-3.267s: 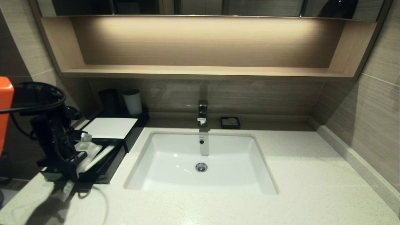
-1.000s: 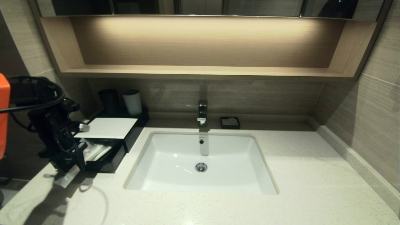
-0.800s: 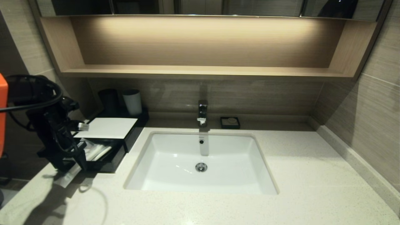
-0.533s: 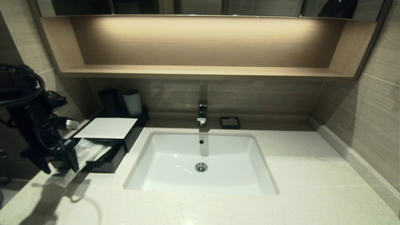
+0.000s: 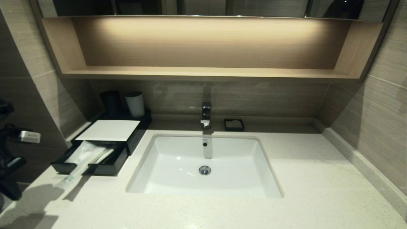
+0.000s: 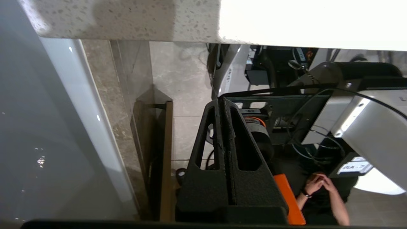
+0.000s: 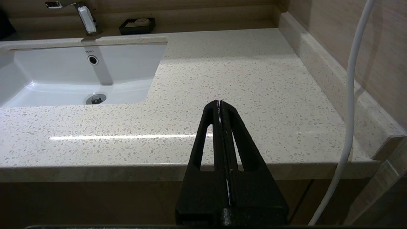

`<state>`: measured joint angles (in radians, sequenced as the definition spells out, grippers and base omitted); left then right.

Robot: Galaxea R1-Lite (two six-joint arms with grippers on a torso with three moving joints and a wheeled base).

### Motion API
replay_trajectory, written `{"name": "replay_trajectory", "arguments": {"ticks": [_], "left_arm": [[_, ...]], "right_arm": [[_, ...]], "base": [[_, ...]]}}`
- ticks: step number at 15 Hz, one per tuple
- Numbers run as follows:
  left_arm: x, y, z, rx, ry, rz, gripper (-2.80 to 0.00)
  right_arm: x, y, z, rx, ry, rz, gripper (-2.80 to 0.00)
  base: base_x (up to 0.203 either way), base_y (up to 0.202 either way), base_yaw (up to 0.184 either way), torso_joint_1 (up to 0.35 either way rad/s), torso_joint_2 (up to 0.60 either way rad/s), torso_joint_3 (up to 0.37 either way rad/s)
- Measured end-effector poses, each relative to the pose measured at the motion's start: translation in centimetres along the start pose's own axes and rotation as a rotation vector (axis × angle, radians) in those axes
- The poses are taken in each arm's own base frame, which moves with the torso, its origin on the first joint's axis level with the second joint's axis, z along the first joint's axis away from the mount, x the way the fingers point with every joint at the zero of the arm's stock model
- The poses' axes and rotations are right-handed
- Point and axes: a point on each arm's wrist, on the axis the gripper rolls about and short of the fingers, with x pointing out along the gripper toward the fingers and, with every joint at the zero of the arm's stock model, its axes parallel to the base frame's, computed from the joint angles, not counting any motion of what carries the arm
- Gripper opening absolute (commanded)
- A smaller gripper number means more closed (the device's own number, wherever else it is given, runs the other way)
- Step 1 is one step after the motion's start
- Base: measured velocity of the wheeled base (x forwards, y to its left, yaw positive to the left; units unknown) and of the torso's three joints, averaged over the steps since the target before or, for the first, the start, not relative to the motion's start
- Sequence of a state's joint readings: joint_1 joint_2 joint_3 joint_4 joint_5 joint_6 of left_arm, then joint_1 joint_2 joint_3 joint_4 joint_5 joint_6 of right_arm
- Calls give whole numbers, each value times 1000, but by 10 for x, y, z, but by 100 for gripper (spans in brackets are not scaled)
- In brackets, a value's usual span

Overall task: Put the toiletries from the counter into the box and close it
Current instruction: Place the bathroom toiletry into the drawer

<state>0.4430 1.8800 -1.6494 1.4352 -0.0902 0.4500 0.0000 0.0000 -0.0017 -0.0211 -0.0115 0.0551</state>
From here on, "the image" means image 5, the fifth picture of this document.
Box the black pull-out drawer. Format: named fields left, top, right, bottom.
left=50, top=140, right=128, bottom=177

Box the short clear toothbrush packet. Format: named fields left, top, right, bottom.
left=94, top=148, right=115, bottom=164

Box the black box with white lid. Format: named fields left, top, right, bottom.
left=71, top=110, right=152, bottom=157

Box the black cup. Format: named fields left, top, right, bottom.
left=100, top=90, right=121, bottom=119

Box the white cup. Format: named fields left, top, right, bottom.
left=124, top=91, right=145, bottom=119

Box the white ceramic sink basin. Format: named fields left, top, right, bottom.
left=126, top=134, right=284, bottom=199

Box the chrome faucet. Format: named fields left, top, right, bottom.
left=200, top=101, right=213, bottom=130

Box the black soap dish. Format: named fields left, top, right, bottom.
left=224, top=119, right=245, bottom=132

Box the mirror cabinet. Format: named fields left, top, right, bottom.
left=36, top=0, right=393, bottom=20

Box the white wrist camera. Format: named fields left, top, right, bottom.
left=19, top=130, right=41, bottom=144

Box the wooden wall shelf niche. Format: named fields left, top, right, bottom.
left=29, top=14, right=400, bottom=84

